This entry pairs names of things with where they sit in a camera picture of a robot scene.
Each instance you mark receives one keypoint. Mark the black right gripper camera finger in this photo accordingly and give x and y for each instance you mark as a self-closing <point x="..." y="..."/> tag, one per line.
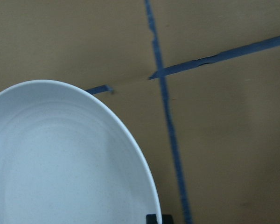
<point x="155" y="216"/>

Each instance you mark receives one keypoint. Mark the light blue plate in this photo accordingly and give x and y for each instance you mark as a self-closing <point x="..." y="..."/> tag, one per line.
<point x="66" y="158"/>

